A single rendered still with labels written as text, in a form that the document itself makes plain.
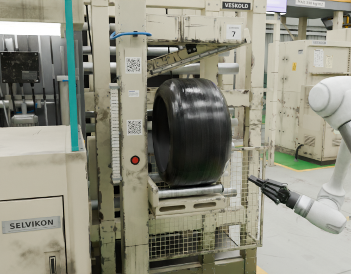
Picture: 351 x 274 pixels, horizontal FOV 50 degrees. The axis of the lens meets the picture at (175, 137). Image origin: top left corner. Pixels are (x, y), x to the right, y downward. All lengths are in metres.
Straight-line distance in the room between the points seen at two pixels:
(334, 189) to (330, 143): 4.65
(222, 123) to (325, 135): 4.72
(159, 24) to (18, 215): 1.33
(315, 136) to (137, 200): 4.86
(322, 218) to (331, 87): 0.62
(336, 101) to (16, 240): 1.06
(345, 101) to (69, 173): 0.90
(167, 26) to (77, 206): 1.27
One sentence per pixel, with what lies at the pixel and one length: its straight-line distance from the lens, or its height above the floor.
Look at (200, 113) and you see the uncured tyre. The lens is 1.72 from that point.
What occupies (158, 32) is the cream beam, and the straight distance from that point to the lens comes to 2.10.
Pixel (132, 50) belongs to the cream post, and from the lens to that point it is 1.80.
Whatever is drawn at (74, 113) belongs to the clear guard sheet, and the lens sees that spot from 1.05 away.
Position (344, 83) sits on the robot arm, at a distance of 1.40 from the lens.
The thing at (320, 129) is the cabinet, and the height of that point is 0.59.
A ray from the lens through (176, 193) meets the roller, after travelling 1.86.
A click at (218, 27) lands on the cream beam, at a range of 2.21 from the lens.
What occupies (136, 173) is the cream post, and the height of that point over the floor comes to 0.99.
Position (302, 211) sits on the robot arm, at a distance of 1.76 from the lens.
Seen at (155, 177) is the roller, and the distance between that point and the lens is 2.11.
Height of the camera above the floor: 1.48
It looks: 10 degrees down
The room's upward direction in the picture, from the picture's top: straight up
